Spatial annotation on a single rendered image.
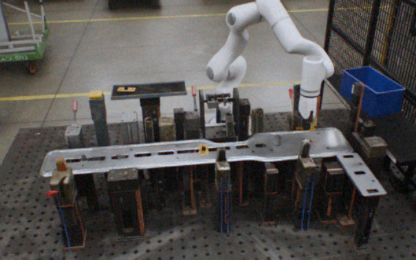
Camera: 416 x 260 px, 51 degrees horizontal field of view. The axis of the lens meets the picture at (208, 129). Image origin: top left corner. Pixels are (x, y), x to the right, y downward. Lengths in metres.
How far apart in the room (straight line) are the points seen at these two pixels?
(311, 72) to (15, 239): 1.47
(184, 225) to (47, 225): 0.63
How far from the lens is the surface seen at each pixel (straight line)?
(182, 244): 1.95
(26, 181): 2.50
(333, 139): 2.11
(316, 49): 1.95
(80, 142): 2.11
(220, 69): 2.30
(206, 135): 2.15
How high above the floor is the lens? 2.09
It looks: 31 degrees down
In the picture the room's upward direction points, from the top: 1 degrees counter-clockwise
